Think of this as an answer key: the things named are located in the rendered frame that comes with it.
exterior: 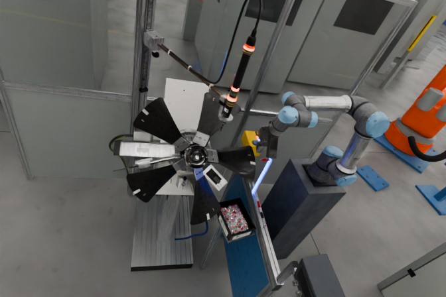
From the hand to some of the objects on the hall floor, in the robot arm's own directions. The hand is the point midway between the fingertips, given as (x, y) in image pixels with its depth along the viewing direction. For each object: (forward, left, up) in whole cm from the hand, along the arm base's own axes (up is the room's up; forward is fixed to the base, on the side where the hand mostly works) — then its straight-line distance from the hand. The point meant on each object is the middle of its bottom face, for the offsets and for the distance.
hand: (259, 152), depth 142 cm
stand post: (+39, -16, -127) cm, 134 cm away
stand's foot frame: (+39, -26, -126) cm, 135 cm away
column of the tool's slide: (+68, -64, -125) cm, 156 cm away
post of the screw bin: (+7, +4, -128) cm, 128 cm away
